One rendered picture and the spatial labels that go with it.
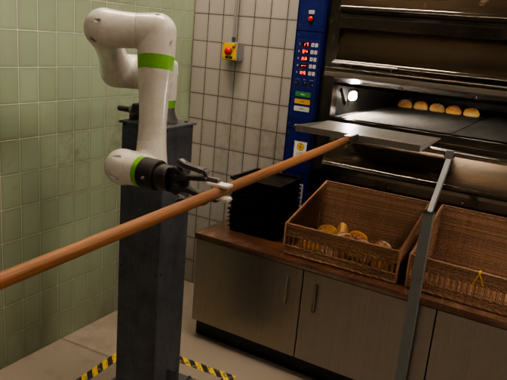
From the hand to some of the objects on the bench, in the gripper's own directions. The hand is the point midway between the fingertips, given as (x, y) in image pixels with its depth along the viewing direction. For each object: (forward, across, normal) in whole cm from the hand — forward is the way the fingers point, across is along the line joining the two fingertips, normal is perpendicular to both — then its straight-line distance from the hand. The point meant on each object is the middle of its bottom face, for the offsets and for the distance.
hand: (219, 191), depth 158 cm
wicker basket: (+58, +62, -125) cm, 151 cm away
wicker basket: (-1, +62, -125) cm, 140 cm away
